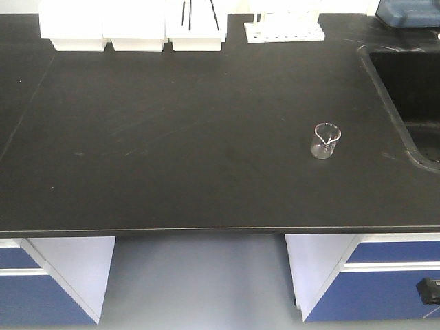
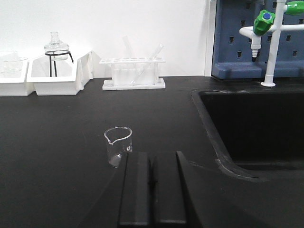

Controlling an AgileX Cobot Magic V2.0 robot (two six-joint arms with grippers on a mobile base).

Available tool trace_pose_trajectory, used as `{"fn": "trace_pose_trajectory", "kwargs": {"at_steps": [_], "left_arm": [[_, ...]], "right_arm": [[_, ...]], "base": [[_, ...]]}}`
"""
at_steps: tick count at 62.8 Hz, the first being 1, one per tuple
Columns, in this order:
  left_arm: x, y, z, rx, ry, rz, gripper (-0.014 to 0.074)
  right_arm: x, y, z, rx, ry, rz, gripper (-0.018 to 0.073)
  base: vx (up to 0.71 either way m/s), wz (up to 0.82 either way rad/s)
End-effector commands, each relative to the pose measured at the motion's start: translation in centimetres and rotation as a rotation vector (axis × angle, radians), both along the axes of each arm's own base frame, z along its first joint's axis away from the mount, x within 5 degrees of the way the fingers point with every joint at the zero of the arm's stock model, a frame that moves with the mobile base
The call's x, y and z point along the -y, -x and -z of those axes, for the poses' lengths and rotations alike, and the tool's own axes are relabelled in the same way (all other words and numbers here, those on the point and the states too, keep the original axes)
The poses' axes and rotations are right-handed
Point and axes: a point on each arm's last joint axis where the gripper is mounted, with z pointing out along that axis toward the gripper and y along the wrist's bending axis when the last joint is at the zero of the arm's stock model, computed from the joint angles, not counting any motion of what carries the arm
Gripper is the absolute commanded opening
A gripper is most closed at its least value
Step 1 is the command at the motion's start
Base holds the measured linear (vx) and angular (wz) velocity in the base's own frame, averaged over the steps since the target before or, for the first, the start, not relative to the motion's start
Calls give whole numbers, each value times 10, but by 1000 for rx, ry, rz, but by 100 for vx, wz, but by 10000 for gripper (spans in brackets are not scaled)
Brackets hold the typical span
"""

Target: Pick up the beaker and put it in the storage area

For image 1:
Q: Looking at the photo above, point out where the left blue white cabinet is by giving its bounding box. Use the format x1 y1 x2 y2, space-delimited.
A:
1 236 116 326

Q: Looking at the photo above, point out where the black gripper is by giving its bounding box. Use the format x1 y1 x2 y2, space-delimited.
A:
416 278 440 305

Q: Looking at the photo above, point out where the blue white cabinet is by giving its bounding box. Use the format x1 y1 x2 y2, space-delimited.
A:
285 233 439 322
1 236 116 326

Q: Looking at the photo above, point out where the white test tube rack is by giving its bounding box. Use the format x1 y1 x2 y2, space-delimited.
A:
244 1 325 43

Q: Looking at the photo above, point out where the clear glass beaker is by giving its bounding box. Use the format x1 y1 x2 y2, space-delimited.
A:
310 122 342 160

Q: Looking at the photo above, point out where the black lab sink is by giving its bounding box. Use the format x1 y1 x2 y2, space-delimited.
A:
357 45 439 174

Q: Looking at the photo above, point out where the blue device on counter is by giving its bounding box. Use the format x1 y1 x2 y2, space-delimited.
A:
375 0 439 28

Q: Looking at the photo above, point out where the middle white storage bin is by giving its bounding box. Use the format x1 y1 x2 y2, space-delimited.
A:
102 1 167 52

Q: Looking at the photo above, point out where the right blue white cabinet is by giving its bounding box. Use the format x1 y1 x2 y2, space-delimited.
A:
285 233 439 322

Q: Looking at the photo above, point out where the right white storage bin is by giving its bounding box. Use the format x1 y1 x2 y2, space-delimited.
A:
165 1 228 52

